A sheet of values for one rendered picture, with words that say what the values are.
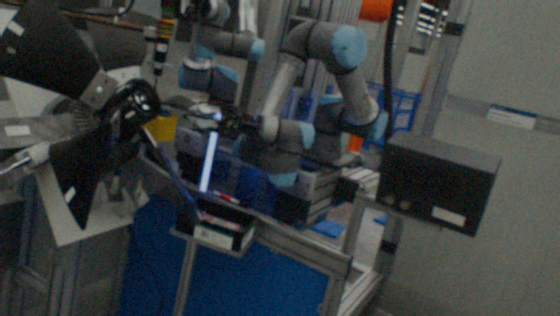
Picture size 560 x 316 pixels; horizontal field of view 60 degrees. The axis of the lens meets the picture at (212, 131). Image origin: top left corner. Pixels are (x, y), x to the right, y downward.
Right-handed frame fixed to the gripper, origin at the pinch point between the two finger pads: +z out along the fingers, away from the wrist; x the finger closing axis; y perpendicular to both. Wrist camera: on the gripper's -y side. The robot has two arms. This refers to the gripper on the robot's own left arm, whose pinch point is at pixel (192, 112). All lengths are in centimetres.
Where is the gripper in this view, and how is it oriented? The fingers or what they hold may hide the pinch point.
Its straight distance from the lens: 139.6
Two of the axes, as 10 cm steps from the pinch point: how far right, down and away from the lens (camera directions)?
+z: -9.8, -1.8, -0.7
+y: 0.1, 3.2, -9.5
